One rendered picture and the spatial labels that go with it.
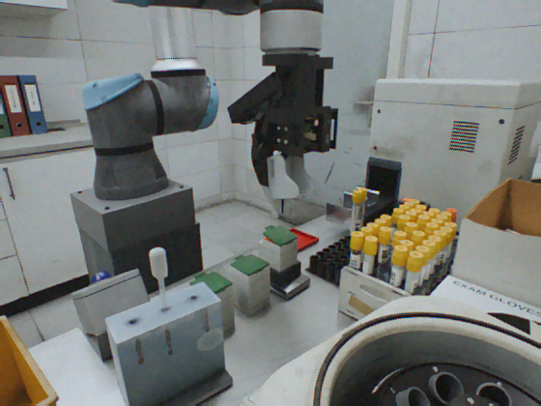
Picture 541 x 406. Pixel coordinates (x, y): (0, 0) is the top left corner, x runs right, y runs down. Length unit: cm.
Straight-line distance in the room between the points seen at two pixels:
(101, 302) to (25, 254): 169
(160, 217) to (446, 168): 59
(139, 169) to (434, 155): 60
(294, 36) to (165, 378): 38
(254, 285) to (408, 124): 49
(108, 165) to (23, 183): 130
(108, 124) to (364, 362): 59
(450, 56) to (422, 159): 141
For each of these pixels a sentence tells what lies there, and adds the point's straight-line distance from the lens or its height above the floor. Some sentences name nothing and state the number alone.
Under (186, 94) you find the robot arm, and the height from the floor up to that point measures 115.
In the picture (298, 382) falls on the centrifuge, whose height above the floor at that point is 99.
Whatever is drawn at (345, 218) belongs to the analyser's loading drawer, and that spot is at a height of 91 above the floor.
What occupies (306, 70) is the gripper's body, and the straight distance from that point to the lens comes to 41.
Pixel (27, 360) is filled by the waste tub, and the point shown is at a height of 98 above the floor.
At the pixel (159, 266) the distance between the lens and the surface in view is 32.
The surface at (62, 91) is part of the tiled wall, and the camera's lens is 265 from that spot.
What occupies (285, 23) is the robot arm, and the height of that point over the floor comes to 124.
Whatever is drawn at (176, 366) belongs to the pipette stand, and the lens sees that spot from 38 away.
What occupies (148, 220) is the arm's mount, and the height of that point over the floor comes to 91.
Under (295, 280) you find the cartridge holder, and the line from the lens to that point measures 54.
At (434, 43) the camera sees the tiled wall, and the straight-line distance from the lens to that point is 219.
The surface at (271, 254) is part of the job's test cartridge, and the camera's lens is 51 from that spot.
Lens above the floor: 119
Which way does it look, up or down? 20 degrees down
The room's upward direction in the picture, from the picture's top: straight up
